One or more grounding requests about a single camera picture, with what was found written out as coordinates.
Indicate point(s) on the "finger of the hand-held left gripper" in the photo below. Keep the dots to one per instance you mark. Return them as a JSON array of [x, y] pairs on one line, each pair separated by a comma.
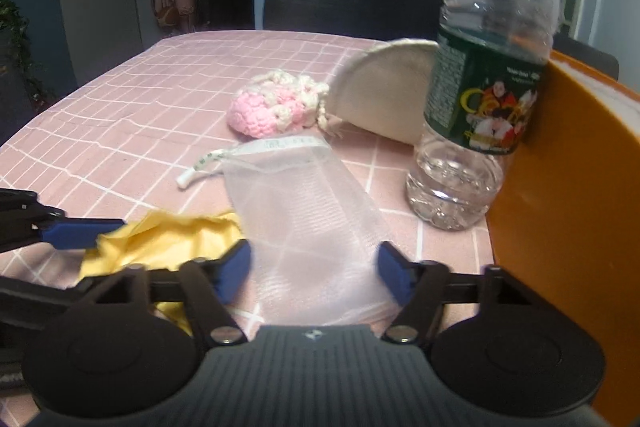
[[80, 232], [30, 296]]

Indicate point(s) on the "clear plastic water bottle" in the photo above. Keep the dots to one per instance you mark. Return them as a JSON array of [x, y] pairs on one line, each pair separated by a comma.
[[475, 97]]

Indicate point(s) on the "pink crochet pouch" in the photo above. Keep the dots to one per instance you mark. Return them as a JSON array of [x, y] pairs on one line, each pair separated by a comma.
[[260, 112]]

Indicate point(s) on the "orange storage box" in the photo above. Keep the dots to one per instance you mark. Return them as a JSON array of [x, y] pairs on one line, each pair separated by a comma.
[[560, 207]]

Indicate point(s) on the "beige half-round fabric pouch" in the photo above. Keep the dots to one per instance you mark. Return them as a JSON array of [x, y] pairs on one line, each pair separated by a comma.
[[380, 92]]

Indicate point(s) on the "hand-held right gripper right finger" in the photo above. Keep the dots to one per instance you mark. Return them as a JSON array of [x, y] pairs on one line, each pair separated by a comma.
[[392, 267]]

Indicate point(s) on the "black chair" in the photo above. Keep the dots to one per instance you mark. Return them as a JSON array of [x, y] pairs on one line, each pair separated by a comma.
[[590, 54], [350, 9]]

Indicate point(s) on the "yellow cloth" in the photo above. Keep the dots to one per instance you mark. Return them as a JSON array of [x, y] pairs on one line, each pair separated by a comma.
[[165, 242]]

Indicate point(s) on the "green leafy plant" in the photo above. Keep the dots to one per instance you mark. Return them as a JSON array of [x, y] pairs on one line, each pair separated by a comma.
[[20, 42]]

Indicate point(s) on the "pink checked tablecloth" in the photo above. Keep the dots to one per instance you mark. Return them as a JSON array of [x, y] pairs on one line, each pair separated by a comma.
[[150, 107]]

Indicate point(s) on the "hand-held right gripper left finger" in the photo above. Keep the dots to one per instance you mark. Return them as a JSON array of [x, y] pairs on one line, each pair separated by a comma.
[[232, 269]]

